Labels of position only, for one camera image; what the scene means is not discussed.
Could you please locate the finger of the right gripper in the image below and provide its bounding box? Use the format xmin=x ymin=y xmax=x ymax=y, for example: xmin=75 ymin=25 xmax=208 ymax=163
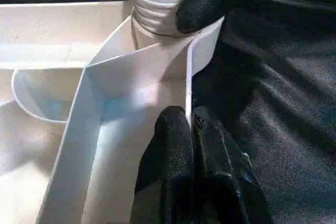
xmin=175 ymin=0 xmax=266 ymax=34

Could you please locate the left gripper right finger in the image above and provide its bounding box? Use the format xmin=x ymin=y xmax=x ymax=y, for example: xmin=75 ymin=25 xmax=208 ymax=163
xmin=192 ymin=99 xmax=271 ymax=224

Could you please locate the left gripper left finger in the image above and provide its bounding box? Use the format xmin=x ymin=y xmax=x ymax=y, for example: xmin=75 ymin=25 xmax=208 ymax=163
xmin=131 ymin=105 xmax=195 ymax=224

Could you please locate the white plastic table top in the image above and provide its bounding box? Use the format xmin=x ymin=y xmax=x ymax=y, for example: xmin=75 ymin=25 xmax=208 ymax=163
xmin=0 ymin=1 xmax=226 ymax=224

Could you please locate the black plastic mat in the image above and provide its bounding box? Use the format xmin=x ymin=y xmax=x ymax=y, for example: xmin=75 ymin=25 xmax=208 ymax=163
xmin=0 ymin=0 xmax=336 ymax=224

